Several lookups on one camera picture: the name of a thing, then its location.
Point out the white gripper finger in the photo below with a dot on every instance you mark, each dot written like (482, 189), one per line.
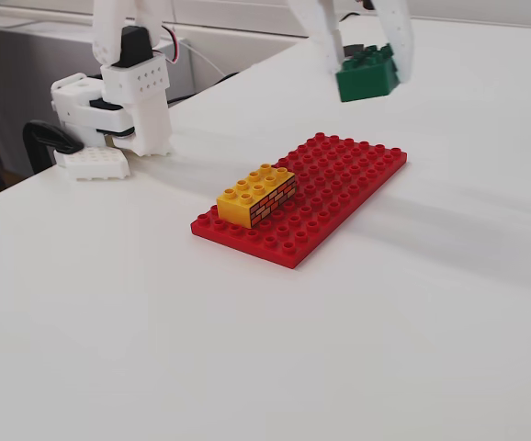
(398, 32)
(320, 23)

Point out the large green lego brick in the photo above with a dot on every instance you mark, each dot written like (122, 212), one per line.
(366, 82)

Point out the red lego baseplate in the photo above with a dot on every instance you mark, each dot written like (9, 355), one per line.
(339, 193)

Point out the yellow lego brick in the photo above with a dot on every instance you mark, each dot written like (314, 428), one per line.
(233, 206)

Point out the black table clamp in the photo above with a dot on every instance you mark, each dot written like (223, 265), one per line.
(40, 133)

